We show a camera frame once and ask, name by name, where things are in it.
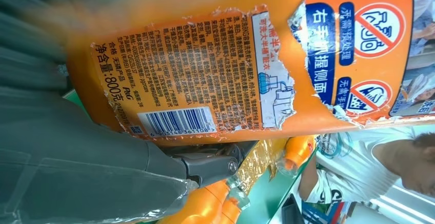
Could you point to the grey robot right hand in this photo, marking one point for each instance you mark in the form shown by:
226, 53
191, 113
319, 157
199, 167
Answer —
85, 168

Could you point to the yellow taped cardboard mat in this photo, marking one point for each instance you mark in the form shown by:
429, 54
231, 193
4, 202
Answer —
258, 161

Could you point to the person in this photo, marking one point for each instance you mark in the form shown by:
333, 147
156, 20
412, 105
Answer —
357, 168

